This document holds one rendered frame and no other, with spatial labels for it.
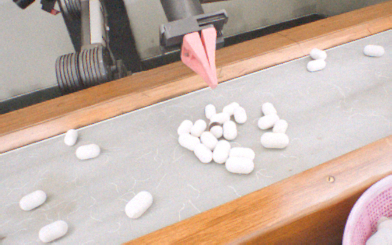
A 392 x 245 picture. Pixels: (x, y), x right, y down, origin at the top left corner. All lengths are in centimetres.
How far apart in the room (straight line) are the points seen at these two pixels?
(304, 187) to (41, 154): 42
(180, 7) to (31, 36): 211
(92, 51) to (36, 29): 171
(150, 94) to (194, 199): 28
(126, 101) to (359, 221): 43
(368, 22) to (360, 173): 52
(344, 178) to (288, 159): 9
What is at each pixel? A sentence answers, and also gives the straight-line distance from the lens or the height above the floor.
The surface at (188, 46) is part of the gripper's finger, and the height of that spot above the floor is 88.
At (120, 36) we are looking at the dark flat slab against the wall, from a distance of 248.
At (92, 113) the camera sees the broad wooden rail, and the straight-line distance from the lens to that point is 61.
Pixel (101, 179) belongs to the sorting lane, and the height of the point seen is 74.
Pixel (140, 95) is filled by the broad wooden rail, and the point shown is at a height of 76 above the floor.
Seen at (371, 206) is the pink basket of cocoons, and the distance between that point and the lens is 38.
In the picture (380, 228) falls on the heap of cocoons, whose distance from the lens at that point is 39.
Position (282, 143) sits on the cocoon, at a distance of 45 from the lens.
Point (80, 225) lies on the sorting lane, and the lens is 43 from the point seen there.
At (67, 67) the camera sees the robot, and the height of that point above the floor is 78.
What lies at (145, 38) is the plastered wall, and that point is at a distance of 256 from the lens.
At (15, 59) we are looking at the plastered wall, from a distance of 261.
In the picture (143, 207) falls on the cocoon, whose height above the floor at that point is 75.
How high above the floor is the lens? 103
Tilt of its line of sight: 32 degrees down
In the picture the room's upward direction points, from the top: 11 degrees counter-clockwise
